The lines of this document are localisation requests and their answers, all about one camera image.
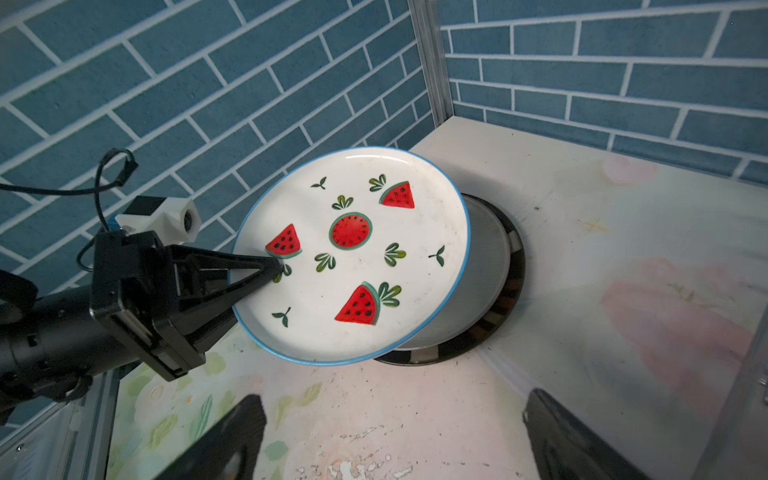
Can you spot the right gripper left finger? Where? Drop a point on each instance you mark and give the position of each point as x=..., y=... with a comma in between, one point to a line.
x=229, y=450

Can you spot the strawberry print blue rim plate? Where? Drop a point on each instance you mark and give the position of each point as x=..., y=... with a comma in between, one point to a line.
x=371, y=244

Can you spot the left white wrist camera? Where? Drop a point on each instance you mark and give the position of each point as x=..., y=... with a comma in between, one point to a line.
x=174, y=220

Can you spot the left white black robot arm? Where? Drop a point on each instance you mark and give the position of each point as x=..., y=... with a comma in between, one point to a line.
x=51, y=346

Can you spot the dark patterned rim plate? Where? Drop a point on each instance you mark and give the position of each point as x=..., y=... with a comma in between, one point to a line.
x=488, y=324

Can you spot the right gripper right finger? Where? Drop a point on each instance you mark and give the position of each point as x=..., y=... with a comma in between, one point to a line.
x=564, y=447

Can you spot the silver wire dish rack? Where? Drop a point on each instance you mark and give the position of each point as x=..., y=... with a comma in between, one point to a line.
x=737, y=447

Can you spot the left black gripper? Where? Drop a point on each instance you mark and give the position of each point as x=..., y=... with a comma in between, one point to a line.
x=169, y=305

